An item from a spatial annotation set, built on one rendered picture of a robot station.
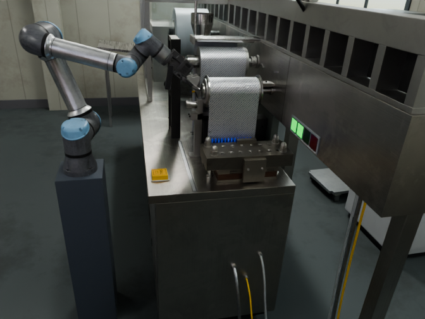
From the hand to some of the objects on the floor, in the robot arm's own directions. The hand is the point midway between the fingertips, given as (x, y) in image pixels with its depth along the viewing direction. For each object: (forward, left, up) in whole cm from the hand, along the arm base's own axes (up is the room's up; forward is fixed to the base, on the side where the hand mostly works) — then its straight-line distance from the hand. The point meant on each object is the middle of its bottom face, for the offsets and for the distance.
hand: (196, 89), depth 168 cm
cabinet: (+11, +92, -125) cm, 156 cm away
